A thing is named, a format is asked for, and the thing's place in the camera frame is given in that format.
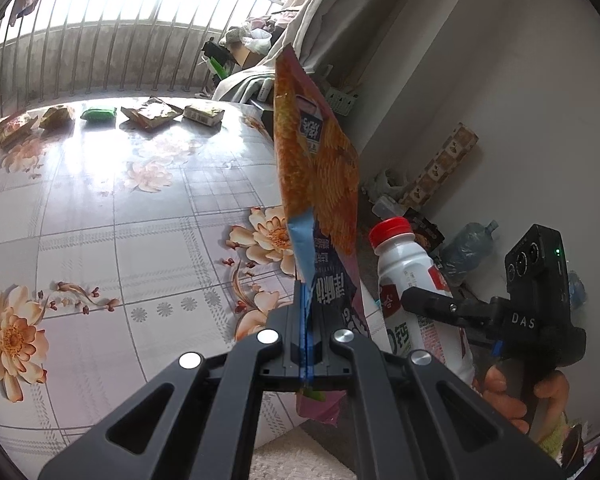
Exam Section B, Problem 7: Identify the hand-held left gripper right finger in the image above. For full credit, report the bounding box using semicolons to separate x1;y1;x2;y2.
306;331;566;480

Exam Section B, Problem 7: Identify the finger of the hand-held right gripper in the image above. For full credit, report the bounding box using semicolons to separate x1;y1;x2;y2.
400;287;501;338

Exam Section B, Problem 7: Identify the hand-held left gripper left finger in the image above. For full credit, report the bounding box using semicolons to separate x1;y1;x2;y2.
37;280;306;480

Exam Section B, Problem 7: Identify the strawberry milk bottle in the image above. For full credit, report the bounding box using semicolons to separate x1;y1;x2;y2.
369;216;477;391

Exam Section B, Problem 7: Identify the pink orange chip bag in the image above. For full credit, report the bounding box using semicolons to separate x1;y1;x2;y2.
272;44;368;428

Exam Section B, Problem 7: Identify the person's right hand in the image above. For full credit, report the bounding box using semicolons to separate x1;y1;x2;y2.
482;364;572;437

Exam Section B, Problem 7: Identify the large blue water jug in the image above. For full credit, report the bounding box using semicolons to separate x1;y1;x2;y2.
439;220;500;286

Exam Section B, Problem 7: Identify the dark snack bag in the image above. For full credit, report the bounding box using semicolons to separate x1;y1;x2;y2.
405;209;443;251

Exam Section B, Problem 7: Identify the clear plastic container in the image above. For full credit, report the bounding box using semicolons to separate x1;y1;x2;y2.
372;195;406;221

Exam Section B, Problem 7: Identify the patterned cardboard tube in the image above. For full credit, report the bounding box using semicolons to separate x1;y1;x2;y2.
407;123;480;216

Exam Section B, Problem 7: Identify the small gold snack box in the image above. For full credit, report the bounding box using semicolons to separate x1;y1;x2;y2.
182;103;225;126

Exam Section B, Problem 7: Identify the white power strip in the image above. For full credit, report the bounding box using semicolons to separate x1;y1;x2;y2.
327;87;359;116

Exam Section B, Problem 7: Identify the open gold snack wrapper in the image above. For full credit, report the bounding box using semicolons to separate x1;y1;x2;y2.
121;97;178;132

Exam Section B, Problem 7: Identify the brown cardboard box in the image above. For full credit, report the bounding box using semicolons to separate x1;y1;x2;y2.
232;42;263;68

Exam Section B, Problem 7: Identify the black and green object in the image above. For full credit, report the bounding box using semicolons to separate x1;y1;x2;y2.
202;40;231;81

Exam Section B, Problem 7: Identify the small green snack packet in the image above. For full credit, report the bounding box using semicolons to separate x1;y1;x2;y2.
81;106;117;122

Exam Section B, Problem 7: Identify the pile of clothes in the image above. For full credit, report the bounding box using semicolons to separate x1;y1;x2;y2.
220;15;301;46

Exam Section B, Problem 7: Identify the grey curtain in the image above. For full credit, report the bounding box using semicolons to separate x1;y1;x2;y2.
215;0;351;106

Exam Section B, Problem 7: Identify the crumpled gold snack wrapper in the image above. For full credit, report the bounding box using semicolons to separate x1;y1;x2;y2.
39;105;76;130

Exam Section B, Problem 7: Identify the metal balcony railing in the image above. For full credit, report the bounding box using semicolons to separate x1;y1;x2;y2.
0;0;286;111

